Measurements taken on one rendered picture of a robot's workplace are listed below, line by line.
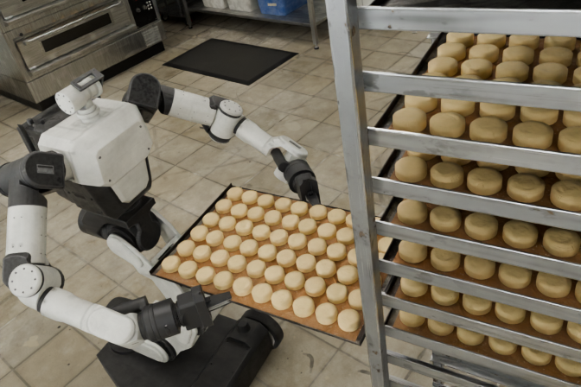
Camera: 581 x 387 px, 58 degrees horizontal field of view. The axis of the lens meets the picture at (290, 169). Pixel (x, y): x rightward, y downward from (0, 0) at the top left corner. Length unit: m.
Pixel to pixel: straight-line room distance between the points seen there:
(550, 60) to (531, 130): 0.23
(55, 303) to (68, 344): 1.44
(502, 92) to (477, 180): 0.18
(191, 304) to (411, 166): 0.67
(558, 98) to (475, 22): 0.13
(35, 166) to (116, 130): 0.23
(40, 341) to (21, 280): 1.53
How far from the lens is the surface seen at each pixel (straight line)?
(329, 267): 1.32
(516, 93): 0.69
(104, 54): 5.38
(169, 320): 1.31
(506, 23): 0.66
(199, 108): 1.72
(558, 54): 0.99
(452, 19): 0.67
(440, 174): 0.84
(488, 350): 1.09
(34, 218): 1.45
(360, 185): 0.81
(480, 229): 0.88
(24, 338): 2.99
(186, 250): 1.47
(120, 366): 2.38
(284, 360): 2.38
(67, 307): 1.39
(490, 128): 0.78
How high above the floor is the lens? 1.92
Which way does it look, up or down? 35 degrees down
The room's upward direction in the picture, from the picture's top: 11 degrees counter-clockwise
